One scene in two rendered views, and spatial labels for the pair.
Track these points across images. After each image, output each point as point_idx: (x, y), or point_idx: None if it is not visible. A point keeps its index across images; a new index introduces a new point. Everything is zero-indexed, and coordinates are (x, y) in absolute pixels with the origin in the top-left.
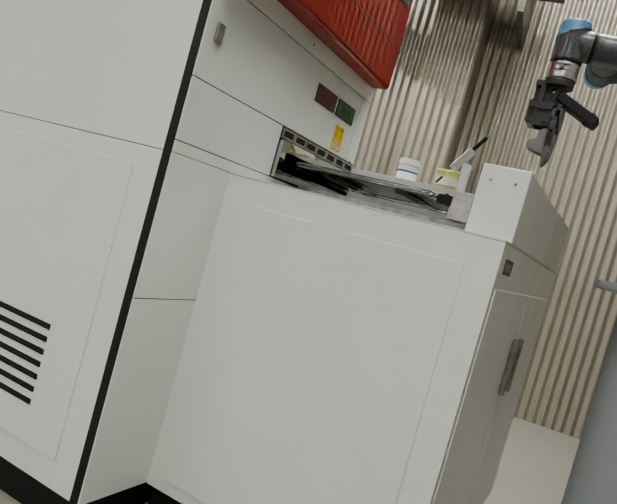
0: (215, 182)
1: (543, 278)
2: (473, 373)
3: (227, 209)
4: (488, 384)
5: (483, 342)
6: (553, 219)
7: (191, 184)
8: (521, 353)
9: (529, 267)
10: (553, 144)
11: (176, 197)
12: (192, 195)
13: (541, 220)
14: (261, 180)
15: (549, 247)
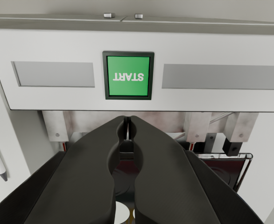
0: (267, 218)
1: (5, 20)
2: (272, 22)
3: None
4: (197, 19)
5: None
6: (60, 28)
7: None
8: (59, 16)
9: (180, 24)
10: (101, 170)
11: None
12: None
13: (219, 30)
14: (270, 211)
15: (17, 23)
